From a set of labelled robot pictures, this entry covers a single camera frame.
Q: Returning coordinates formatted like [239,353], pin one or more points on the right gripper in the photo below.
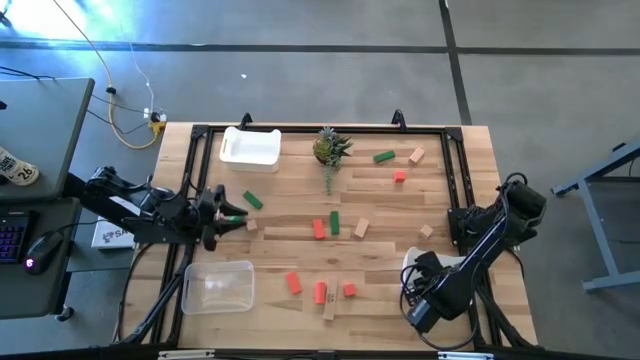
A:
[431,280]

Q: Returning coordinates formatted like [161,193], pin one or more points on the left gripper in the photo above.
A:
[209,220]

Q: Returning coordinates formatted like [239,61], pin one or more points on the small green wooden block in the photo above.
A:
[236,218]

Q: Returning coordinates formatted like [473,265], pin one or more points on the small natural wooden block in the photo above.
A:
[251,225]
[426,231]

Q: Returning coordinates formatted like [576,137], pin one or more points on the green oblong wooden block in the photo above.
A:
[252,199]
[334,222]
[384,156]

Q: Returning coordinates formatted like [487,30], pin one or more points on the small red wooden block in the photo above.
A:
[399,176]
[349,289]

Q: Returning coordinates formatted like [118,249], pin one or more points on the natural oblong wooden block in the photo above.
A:
[416,155]
[361,227]

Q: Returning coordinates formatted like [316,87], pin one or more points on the red oblong wooden block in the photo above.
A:
[293,283]
[320,293]
[318,229]

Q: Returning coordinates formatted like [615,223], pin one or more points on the long natural wooden plank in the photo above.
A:
[330,300]

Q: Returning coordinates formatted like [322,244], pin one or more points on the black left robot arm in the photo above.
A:
[150,205]

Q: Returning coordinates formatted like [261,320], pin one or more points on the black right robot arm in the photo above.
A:
[492,235]

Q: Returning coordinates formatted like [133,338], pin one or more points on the white plastic bin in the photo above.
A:
[411,256]
[250,150]

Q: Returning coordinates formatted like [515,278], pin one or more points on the clear plastic bin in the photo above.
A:
[217,287]

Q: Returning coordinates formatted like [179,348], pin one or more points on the potted succulent plant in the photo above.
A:
[325,150]

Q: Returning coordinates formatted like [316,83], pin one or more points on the white printed box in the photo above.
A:
[112,235]

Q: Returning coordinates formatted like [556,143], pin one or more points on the white power outlet box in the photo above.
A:
[148,114]

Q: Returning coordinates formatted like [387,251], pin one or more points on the black computer mouse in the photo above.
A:
[44,252]

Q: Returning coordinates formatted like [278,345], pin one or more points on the black desk caster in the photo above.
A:
[65,314]

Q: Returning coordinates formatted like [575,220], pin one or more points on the dark grey desk top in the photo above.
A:
[30,295]

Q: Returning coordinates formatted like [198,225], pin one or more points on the white labelled bottle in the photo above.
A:
[17,170]

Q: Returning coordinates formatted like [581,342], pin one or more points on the backlit black keyboard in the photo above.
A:
[12,237]

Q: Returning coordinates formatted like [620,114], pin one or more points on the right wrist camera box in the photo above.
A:
[421,316]

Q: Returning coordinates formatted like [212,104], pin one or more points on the silver metal bracket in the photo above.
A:
[186,355]
[465,356]

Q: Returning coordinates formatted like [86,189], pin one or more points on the black clamp bracket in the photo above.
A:
[398,119]
[245,120]

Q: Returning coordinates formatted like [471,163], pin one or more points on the blue-grey metal table frame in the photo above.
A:
[598,225]

